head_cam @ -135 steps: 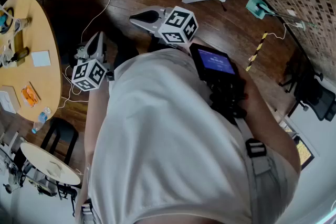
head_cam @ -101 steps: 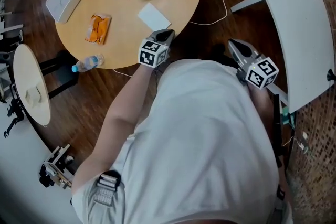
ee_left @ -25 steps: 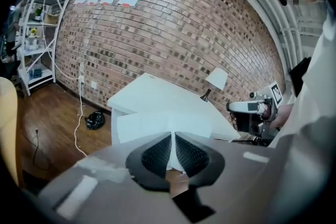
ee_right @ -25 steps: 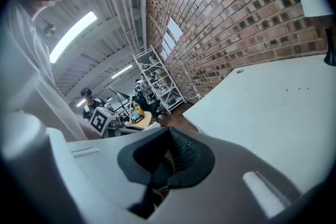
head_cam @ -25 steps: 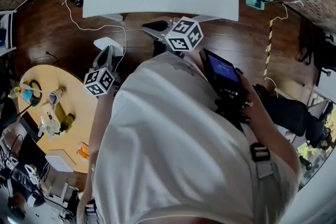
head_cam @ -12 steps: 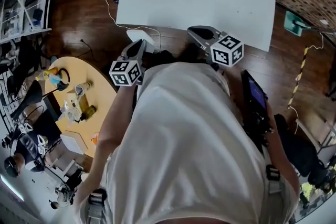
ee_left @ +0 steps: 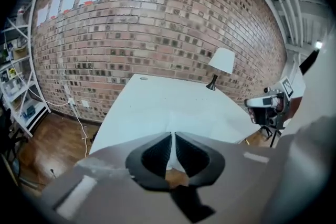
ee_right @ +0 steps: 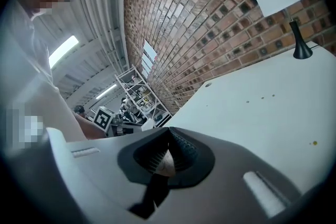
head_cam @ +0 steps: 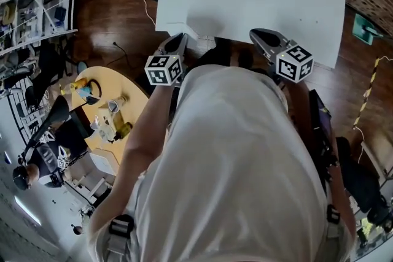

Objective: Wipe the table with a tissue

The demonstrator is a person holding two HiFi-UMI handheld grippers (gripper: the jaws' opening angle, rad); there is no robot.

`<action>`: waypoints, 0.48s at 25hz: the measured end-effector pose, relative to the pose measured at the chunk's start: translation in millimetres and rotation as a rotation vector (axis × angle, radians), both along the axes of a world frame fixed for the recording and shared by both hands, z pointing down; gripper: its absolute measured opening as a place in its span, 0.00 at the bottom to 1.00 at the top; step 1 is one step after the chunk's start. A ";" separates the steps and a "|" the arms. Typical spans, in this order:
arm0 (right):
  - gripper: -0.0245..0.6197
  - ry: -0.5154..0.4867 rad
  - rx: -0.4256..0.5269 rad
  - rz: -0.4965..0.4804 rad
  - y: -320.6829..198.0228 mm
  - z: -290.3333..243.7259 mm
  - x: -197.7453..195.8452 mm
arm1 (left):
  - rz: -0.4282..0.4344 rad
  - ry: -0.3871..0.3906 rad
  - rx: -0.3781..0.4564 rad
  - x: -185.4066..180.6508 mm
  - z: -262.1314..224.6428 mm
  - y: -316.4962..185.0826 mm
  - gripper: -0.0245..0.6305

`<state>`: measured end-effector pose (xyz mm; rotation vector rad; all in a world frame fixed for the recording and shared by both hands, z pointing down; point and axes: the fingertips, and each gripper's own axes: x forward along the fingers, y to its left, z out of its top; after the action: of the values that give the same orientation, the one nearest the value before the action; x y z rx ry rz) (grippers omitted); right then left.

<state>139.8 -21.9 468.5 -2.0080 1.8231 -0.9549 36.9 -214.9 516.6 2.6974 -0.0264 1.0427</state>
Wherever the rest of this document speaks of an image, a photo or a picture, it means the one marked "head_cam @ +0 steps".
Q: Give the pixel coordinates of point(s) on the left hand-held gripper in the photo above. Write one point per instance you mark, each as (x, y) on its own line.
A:
(164, 70)

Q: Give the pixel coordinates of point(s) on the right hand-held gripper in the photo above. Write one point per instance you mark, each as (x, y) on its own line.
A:
(294, 64)

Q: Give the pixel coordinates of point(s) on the white cloth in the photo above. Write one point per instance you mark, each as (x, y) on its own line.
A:
(192, 32)

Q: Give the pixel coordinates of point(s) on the person's left forearm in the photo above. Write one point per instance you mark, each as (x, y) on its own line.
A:
(144, 125)

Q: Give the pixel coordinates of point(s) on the white rectangular table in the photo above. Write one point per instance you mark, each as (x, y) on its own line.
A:
(245, 3)

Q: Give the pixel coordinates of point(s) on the person's dark legs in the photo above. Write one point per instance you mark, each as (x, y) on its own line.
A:
(224, 55)

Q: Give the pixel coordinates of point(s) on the round wooden table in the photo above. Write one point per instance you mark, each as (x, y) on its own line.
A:
(132, 92)

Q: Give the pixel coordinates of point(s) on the clear drinking glass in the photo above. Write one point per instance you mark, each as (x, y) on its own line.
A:
(116, 104)

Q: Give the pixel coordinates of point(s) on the black tablet screen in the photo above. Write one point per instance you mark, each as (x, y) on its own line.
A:
(320, 113)

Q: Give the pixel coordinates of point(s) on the round dark stool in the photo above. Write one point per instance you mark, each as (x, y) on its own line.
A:
(82, 68)

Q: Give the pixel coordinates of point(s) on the brown glass bottle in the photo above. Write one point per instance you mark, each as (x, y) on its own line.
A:
(122, 130)

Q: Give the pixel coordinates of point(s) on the small blue object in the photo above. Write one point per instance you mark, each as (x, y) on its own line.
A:
(85, 92)

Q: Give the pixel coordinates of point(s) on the yellow bottle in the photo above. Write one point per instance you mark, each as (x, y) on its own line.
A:
(78, 85)

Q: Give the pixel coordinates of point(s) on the yellow black striped tape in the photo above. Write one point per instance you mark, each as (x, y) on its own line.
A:
(367, 92)

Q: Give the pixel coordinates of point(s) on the clear plastic container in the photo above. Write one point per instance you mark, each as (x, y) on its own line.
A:
(102, 130)

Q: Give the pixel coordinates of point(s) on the person's white shirt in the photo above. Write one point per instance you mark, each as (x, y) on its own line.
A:
(230, 162)

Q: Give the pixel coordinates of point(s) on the black office chair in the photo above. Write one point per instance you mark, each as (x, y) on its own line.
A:
(362, 181)
(49, 73)

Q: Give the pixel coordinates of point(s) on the white flat box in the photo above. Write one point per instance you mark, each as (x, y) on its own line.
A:
(104, 162)

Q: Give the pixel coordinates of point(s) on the white metal shelf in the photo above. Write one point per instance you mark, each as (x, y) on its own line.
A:
(37, 18)

